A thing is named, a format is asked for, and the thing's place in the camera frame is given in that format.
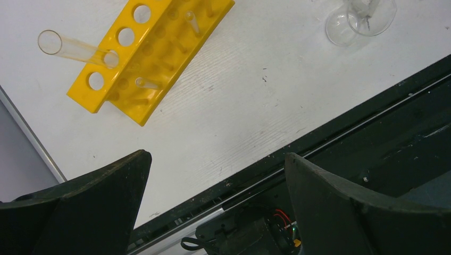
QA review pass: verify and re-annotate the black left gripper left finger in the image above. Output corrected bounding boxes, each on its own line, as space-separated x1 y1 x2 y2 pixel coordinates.
1 150 152 254

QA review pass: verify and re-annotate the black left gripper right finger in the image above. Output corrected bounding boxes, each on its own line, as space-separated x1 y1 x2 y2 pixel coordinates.
284 153 450 254

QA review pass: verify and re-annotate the clear glass test tube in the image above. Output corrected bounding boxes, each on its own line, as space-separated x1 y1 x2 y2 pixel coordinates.
37 29 119 69

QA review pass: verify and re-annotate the yellow test tube rack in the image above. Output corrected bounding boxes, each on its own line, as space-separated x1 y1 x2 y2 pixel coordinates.
67 1 234 126

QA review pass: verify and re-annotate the small glass beaker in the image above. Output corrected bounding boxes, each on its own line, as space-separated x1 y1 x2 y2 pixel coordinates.
325 0 397 46

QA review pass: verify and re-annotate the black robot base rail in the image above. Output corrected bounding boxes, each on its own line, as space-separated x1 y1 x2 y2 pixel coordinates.
127 56 450 254

